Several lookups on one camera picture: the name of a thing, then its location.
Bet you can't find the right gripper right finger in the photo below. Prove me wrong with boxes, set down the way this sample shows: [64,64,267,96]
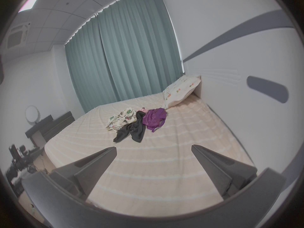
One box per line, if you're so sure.
[191,144,257,198]

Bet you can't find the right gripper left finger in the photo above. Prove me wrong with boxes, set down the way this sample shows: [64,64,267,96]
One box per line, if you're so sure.
[49,146,117,198]

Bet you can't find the black T-shirt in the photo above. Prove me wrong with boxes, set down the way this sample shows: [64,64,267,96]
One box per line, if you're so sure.
[113,111,146,143]

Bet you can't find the bed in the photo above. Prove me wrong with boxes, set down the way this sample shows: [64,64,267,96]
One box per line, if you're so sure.
[44,10,303,217]

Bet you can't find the white printed pyjama top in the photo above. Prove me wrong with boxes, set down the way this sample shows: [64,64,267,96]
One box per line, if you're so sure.
[106,107,138,131]

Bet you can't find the dark grey chest of drawers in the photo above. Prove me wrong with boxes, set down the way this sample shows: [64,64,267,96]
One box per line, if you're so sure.
[25,111,75,149]

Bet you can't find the purple garment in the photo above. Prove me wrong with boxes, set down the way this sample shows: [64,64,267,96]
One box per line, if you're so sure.
[142,108,168,133]

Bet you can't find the round white mirror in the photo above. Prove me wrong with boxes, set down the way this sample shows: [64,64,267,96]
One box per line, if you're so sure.
[25,105,39,124]

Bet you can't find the white printed pillow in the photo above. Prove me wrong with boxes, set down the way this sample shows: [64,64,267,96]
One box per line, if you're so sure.
[163,75,202,109]

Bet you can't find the blue-green curtain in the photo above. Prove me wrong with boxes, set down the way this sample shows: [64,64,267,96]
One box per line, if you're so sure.
[64,13,119,114]
[96,0,185,103]

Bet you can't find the ceiling air conditioner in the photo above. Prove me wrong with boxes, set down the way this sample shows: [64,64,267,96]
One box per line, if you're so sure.
[6,23,32,49]

